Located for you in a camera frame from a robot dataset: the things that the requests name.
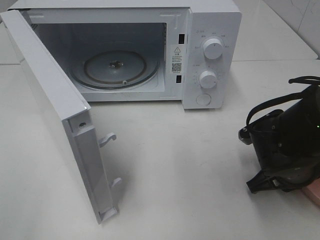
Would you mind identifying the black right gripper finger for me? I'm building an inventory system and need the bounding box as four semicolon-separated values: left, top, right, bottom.
246;170;279;193

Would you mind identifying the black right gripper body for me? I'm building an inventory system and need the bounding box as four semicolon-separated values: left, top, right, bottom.
248;117;320;192

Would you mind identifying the pink round plate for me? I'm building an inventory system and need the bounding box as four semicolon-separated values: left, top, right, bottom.
302;178;320;207

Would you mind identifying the round white door button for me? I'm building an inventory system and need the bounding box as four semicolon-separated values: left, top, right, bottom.
196;93;211;106

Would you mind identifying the white timer knob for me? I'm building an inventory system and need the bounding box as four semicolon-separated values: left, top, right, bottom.
199;70;218;89

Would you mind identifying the white microwave door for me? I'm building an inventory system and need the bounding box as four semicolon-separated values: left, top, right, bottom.
0;10;122;224

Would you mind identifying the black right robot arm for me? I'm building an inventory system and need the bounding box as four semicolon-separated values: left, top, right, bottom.
238;85;320;193

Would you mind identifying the white upper power knob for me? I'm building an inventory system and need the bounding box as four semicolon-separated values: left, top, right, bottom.
203;36;224;60

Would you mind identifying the white warning label sticker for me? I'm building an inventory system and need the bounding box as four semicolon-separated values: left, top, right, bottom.
169;44;186;74

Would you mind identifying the glass microwave turntable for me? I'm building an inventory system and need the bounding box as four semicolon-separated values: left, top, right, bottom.
70;50;160;90

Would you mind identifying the white microwave oven body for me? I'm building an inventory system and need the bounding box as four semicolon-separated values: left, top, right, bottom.
5;0;242;109

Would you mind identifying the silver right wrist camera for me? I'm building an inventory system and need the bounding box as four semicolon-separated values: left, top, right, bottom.
238;126;252;145

